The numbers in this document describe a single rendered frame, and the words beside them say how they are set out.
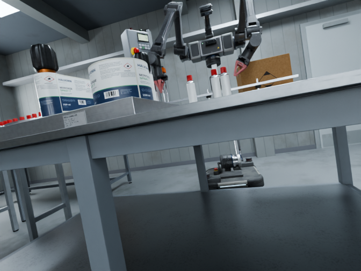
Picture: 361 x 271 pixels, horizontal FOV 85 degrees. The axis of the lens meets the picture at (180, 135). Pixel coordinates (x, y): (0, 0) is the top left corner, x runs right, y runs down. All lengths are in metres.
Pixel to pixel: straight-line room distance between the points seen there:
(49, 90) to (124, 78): 0.34
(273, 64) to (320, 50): 2.95
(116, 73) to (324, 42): 4.02
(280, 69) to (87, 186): 1.24
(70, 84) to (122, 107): 0.47
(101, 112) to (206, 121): 0.27
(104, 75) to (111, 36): 4.16
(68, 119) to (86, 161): 0.14
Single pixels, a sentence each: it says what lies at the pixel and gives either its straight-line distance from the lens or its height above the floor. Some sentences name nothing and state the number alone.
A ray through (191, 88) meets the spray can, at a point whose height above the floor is 1.00.
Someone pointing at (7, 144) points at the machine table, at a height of 0.82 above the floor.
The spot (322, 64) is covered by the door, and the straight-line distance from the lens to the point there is 4.29.
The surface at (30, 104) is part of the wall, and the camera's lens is 5.88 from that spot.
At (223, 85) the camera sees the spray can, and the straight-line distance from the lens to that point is 1.19.
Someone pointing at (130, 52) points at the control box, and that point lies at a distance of 1.45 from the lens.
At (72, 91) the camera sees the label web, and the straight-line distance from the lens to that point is 0.94.
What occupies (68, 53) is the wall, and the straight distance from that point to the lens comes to 5.31.
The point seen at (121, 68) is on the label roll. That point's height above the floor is 0.99.
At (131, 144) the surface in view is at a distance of 0.46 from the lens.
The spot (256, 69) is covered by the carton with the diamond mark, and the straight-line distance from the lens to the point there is 1.39.
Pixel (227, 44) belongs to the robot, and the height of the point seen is 1.43.
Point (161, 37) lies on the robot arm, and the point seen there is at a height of 1.34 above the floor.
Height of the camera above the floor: 0.79
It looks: 3 degrees down
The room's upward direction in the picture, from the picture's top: 9 degrees counter-clockwise
